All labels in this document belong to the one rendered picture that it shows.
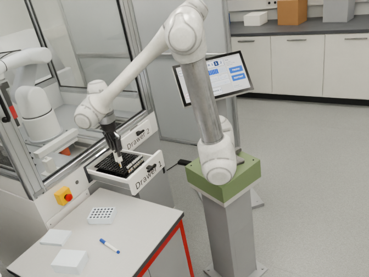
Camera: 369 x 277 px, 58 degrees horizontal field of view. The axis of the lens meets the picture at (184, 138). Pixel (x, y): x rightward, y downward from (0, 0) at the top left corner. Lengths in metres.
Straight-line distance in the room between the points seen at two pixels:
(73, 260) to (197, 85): 0.90
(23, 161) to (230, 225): 1.10
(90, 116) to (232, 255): 1.17
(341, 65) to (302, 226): 2.16
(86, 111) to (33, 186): 0.52
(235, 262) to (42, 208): 1.13
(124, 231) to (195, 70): 0.85
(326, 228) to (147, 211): 1.42
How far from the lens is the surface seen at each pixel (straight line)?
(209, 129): 1.39
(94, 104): 1.44
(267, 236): 2.59
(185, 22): 1.18
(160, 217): 1.69
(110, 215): 1.74
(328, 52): 4.18
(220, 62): 2.45
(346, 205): 2.88
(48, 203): 1.84
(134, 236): 1.64
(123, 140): 2.11
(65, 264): 1.58
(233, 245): 2.02
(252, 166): 1.76
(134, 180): 1.74
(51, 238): 1.80
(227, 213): 1.84
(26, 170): 1.73
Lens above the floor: 1.86
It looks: 29 degrees down
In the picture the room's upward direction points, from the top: 10 degrees counter-clockwise
